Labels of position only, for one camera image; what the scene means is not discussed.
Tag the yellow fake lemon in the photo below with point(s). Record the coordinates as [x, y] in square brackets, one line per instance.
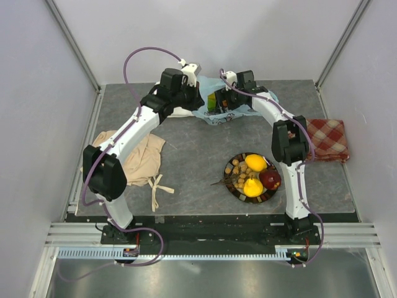
[256, 162]

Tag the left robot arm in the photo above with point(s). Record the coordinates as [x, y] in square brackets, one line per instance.
[103, 172]

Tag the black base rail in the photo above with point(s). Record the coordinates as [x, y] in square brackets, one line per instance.
[269, 230]

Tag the red plaid cloth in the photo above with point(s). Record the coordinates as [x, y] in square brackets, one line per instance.
[329, 139]

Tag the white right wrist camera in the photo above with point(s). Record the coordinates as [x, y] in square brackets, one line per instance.
[229, 78]

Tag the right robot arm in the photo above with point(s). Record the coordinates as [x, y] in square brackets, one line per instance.
[290, 147]

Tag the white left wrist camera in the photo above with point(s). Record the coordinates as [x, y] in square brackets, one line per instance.
[191, 70]

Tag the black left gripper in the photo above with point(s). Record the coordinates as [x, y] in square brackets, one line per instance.
[197, 101]

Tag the beige crumpled cloth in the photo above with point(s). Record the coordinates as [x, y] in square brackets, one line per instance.
[142, 166]

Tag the yellow fake berry bunch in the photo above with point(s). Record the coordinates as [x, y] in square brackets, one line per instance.
[235, 174]

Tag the yellow fake pear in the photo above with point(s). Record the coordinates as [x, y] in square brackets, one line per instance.
[253, 187]

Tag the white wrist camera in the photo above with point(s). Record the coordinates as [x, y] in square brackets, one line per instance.
[191, 70]
[229, 78]

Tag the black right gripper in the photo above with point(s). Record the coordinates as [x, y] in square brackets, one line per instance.
[222, 95]

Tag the aluminium frame rail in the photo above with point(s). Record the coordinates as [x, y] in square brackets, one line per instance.
[336, 235]

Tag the light blue plastic bag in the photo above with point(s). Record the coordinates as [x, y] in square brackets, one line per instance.
[246, 83]

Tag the white folded cloth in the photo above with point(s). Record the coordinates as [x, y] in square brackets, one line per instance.
[179, 112]

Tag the dark red fake apple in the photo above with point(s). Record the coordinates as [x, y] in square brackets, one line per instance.
[270, 179]

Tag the dark rimmed beige plate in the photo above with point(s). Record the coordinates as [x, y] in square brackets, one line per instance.
[267, 193]

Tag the white slotted cable duct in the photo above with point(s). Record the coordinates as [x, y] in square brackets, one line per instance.
[124, 253]

